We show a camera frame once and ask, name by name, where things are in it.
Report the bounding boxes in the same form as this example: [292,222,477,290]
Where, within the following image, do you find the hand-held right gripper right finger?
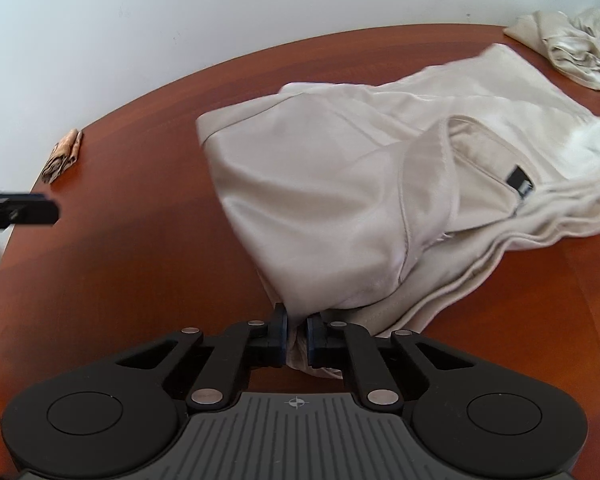
[306,312,486,410]

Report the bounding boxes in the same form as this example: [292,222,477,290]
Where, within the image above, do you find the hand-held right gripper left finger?
[114,302,289,408]

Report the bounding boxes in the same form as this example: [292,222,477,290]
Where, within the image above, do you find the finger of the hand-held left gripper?
[0,191,61,238]

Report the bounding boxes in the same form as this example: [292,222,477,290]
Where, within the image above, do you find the beige pants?
[196,42,600,381]

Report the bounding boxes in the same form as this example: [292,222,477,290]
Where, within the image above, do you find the patterned folded cloth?
[41,129,83,184]

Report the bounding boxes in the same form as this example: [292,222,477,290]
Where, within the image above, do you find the beige satin garment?
[504,8,600,93]

